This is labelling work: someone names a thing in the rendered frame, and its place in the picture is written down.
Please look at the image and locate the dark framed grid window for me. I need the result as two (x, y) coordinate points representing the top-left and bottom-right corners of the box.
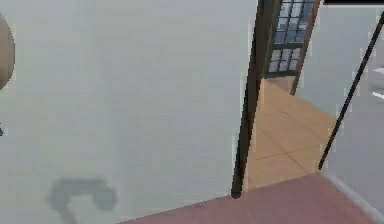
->
(266, 0), (316, 75)

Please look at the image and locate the thin black door frame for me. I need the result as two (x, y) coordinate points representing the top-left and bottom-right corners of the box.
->
(317, 11), (384, 171)

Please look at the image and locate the round brown wall object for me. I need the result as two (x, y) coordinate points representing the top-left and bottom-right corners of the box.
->
(0, 13), (16, 91)

